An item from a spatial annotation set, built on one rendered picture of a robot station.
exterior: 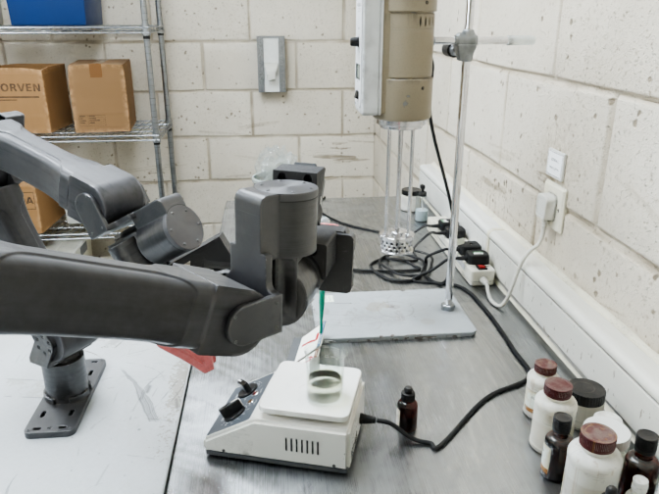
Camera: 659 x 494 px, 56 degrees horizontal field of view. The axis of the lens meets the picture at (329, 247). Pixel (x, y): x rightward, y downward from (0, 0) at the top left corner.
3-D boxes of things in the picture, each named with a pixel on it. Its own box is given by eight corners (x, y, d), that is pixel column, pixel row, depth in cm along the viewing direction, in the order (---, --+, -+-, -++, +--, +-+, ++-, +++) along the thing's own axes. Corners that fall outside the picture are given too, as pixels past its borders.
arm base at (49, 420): (101, 321, 104) (58, 323, 103) (66, 388, 85) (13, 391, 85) (107, 363, 107) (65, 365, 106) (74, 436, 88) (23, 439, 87)
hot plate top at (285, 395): (256, 412, 80) (256, 406, 80) (281, 364, 91) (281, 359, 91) (347, 423, 78) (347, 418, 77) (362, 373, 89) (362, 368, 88)
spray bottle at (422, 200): (413, 219, 183) (414, 183, 179) (425, 218, 183) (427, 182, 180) (417, 222, 179) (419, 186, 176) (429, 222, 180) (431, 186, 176)
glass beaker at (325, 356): (296, 404, 81) (295, 349, 78) (316, 383, 86) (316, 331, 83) (338, 417, 78) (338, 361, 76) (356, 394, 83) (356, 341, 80)
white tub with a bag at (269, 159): (307, 212, 189) (306, 142, 182) (292, 226, 176) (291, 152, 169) (263, 209, 192) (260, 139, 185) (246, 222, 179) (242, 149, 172)
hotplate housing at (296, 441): (203, 457, 84) (198, 407, 81) (235, 402, 96) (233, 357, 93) (366, 480, 80) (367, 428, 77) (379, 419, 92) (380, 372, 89)
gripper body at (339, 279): (264, 222, 67) (240, 241, 60) (357, 230, 65) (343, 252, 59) (264, 277, 69) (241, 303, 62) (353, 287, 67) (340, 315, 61)
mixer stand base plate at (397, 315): (318, 343, 113) (317, 338, 112) (310, 297, 131) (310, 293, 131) (478, 335, 116) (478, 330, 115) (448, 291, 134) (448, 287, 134)
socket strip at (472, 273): (470, 286, 137) (472, 268, 135) (426, 229, 174) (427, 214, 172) (494, 285, 137) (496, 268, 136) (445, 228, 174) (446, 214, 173)
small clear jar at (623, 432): (579, 482, 79) (585, 439, 77) (573, 453, 84) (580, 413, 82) (628, 490, 78) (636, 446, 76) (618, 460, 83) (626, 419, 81)
